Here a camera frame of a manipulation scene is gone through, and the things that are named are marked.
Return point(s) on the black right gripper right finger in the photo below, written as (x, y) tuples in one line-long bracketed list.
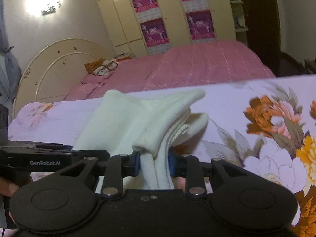
[(188, 167)]

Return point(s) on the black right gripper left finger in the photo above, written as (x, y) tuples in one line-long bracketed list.
[(119, 167)]

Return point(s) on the lilac floral bed sheet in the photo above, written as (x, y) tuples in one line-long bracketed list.
[(268, 124)]

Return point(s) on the pink checked bed cover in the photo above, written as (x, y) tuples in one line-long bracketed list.
[(190, 65)]

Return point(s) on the cream arched headboard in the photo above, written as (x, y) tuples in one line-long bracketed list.
[(56, 70)]

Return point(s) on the cream open shelf unit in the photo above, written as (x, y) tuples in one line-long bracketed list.
[(241, 29)]

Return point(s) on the cream knitted small garment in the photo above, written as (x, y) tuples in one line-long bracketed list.
[(123, 124)]

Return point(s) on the dark brown wooden door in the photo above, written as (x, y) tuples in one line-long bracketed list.
[(264, 37)]

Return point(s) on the magenta poster lower left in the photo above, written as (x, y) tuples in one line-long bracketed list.
[(154, 32)]

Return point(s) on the person's left hand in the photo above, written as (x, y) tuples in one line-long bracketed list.
[(7, 188)]

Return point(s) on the magenta poster lower right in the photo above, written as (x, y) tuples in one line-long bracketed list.
[(201, 25)]

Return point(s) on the cream wardrobe with doors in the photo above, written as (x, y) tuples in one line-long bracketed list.
[(126, 36)]

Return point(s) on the orange white patterned pillow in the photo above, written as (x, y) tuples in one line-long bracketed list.
[(103, 66)]

